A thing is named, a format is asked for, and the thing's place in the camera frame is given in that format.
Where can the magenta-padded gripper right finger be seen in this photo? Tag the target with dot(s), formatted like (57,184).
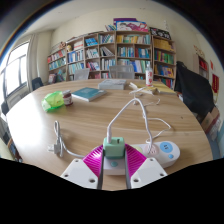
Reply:
(148,170)

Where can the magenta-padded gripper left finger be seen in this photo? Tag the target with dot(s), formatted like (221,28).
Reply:
(78,171)

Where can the green charger block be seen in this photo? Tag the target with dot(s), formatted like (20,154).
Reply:
(114,147)

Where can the white power strip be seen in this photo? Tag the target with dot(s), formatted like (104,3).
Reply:
(163,150)

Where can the small red jar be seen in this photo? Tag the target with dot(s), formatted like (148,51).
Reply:
(67,98)

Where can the green plastic bag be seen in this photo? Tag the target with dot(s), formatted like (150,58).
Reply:
(52,101)

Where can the cardboard box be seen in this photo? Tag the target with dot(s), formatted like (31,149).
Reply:
(210,121)

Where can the teal book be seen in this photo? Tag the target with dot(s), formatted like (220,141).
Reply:
(88,93)

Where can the yellow book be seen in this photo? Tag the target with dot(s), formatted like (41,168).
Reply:
(165,88)
(146,89)

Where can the black cloth cover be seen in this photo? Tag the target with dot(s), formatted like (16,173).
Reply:
(195,90)

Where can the grey book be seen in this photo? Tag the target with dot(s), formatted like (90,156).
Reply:
(112,84)

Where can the white bottle with red label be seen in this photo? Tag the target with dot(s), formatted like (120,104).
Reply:
(149,76)

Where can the dark office chair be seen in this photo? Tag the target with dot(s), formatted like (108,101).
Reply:
(36,83)

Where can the grey mesh chair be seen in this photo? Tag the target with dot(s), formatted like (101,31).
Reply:
(81,74)
(121,71)

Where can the window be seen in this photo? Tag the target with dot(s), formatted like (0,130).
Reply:
(15,71)

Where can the wooden bookshelf unit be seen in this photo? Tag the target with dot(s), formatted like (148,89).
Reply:
(116,53)

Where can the red wall hanging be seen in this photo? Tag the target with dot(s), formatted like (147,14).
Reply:
(215,83)

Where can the small wall shelf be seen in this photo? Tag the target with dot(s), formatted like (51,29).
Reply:
(202,65)

